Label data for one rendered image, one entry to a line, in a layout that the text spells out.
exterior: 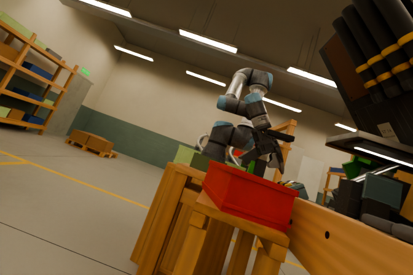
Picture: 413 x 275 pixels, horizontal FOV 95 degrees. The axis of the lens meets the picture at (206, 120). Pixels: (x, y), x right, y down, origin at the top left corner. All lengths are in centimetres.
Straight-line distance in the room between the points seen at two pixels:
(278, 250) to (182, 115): 762
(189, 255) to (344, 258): 34
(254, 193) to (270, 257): 15
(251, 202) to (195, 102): 768
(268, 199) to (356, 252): 22
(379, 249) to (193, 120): 771
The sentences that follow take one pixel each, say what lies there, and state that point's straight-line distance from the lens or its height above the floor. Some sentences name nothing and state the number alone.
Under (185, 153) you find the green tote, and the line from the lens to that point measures 171.
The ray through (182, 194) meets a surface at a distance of 102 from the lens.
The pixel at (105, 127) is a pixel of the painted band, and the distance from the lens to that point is 884.
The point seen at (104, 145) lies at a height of 33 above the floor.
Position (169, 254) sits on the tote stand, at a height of 17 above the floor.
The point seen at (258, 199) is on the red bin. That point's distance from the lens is 59.
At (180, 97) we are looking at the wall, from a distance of 827.
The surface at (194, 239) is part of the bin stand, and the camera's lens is 59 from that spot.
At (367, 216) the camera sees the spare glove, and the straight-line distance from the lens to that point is 52.
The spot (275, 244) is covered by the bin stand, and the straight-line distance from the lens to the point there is 60.
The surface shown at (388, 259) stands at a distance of 44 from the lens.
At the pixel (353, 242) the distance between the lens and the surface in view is 49.
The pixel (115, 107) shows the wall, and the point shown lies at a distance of 887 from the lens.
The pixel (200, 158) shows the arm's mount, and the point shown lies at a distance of 104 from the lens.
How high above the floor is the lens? 91
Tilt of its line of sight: 11 degrees up
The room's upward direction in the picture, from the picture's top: 20 degrees clockwise
